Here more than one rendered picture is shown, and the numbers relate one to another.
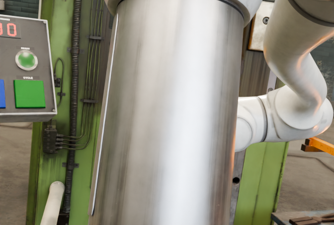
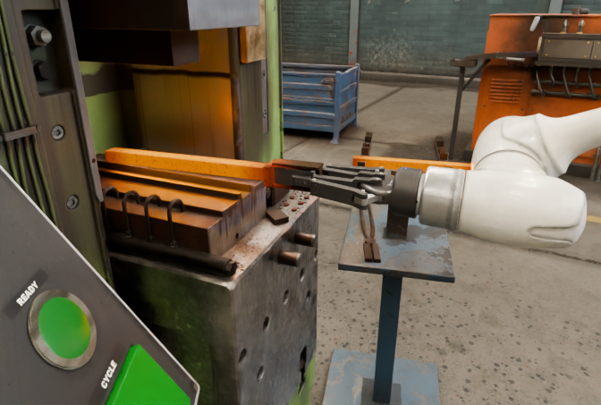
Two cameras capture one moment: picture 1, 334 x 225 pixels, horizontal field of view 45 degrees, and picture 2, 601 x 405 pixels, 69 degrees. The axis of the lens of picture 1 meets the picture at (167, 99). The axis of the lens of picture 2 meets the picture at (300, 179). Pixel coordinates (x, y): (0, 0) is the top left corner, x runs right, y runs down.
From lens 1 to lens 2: 0.93 m
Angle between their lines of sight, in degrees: 56
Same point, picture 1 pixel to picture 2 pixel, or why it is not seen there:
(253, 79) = (251, 106)
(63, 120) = not seen: hidden behind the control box
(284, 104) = (562, 149)
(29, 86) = (139, 393)
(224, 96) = not seen: outside the picture
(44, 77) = (125, 330)
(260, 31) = (253, 29)
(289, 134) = not seen: hidden behind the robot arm
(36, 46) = (40, 260)
